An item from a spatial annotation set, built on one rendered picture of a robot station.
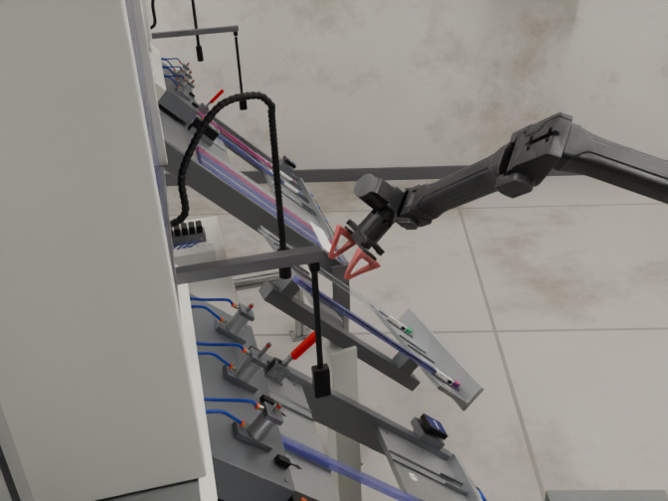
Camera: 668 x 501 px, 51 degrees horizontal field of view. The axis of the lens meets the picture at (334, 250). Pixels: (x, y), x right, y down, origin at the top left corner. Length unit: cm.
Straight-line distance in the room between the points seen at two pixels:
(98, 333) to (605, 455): 227
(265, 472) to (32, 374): 44
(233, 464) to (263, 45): 358
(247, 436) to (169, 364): 41
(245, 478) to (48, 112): 54
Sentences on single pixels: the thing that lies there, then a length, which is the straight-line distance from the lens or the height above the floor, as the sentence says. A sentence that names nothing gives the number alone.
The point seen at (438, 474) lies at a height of 77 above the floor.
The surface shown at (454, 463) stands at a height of 73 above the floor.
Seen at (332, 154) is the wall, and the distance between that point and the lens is 438.
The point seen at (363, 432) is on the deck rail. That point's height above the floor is 84.
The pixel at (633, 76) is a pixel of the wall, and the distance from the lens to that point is 452.
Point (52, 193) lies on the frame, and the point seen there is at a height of 160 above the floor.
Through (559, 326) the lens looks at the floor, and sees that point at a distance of 312.
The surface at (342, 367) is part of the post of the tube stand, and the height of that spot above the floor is 79.
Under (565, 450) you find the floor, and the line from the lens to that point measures 255.
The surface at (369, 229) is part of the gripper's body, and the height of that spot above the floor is 104.
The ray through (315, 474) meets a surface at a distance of 103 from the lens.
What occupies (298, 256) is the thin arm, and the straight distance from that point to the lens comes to 81.
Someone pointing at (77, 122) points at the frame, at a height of 164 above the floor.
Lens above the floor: 174
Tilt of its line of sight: 29 degrees down
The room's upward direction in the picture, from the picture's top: 3 degrees counter-clockwise
